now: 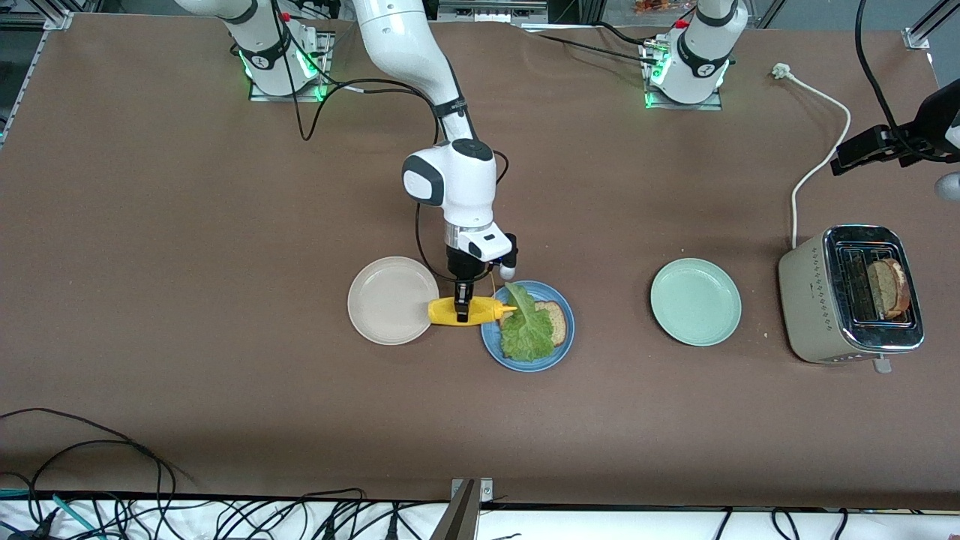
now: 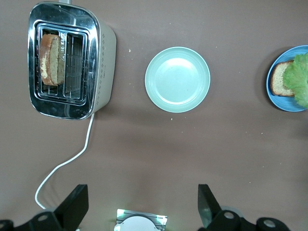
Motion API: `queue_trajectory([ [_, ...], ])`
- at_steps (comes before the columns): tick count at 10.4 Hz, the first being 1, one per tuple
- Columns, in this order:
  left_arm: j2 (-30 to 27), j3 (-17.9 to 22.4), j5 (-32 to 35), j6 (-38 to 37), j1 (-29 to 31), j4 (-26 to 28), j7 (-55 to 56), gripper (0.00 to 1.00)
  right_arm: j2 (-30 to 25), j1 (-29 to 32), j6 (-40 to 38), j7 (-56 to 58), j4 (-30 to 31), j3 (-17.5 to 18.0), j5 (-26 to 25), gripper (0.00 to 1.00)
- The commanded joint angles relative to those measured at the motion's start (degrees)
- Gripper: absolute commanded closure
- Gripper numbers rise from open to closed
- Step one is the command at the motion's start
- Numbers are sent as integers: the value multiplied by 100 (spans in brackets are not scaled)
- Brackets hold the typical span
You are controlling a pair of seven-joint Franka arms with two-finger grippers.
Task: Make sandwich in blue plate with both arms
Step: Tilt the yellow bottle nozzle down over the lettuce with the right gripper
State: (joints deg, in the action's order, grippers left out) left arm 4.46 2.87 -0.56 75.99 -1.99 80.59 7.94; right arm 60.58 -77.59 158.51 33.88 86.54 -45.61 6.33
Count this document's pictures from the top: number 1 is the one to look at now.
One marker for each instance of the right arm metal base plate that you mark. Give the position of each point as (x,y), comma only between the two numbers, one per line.
(325,86)

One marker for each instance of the mint green round plate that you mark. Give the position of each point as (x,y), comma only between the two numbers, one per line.
(696,302)

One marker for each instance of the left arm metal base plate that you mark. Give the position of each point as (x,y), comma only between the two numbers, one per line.
(712,106)

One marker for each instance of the yellow squeeze bottle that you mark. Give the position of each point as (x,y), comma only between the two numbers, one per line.
(442,311)

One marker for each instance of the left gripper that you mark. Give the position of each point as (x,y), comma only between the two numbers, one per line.
(924,132)

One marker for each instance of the blue round plate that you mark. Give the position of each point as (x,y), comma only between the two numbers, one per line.
(491,349)

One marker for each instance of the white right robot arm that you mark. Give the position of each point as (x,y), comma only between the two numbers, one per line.
(450,180)

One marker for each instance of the grey power strip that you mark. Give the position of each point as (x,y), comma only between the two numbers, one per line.
(487,11)

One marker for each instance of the beige round plate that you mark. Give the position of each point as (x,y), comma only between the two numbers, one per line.
(390,300)

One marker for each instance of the orange snack package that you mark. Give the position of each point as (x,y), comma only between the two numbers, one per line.
(652,6)

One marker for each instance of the silver mounting bracket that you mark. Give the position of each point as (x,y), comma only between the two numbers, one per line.
(486,491)

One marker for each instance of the green lettuce leaf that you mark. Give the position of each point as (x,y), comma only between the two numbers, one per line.
(525,330)

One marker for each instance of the brown bread slice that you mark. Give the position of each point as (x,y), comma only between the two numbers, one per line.
(558,322)
(889,289)

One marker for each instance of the beige chrome toaster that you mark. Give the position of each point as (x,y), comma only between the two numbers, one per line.
(810,300)

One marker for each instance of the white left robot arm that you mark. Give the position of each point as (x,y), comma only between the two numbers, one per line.
(701,60)

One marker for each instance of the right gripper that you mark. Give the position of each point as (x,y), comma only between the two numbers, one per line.
(462,268)

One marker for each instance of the aluminium camera post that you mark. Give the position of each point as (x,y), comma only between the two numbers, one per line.
(457,521)

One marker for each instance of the aluminium frame profile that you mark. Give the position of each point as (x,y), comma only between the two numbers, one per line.
(916,37)
(56,19)

